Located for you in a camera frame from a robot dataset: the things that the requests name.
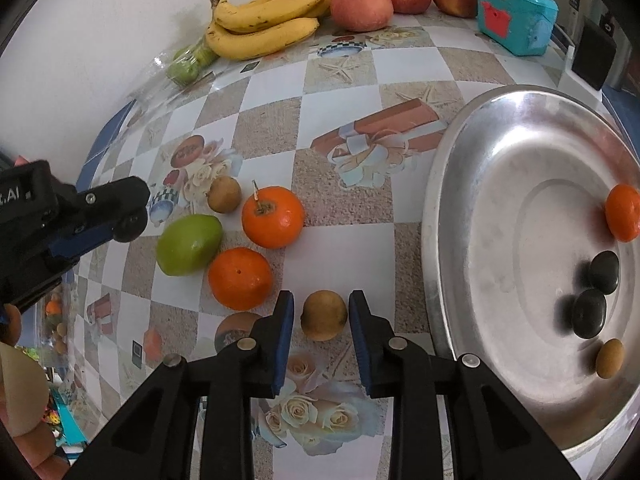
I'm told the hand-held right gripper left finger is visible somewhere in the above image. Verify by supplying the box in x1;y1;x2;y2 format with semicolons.
65;290;296;480

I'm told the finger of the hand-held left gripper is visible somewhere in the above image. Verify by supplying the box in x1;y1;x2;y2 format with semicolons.
47;220;118;263
60;176;151;223

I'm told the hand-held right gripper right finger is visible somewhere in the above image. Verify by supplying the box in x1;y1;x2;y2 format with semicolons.
348;290;581;480

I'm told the green mango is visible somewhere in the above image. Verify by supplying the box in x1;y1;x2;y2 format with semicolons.
156;214;224;277

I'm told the orange tangerine with stem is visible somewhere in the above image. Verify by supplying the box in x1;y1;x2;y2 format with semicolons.
241;180;306;250

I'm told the steel plate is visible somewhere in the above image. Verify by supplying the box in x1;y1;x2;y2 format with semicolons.
421;85;640;463

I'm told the person's left hand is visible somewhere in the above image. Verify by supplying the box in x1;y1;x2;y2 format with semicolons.
0;304;71;480

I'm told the clear plastic fruit box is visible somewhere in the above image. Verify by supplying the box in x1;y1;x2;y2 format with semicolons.
30;280;76;361

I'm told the clear bag of green fruit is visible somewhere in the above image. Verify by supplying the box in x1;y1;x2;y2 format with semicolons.
132;40;218;106

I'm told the teal plastic bin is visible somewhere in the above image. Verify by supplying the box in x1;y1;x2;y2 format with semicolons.
50;392;91;448

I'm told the yellow banana bunch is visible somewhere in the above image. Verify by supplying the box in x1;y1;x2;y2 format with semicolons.
205;0;358;61

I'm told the pale red apple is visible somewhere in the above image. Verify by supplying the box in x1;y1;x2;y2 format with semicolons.
330;0;394;32

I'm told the white charger base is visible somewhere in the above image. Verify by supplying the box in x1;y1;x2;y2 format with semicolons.
564;45;606;96

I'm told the teal toy box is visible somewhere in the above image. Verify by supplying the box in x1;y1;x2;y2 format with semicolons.
475;0;559;57

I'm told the black charger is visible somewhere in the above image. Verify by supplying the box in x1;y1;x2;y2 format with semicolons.
571;19;617;92

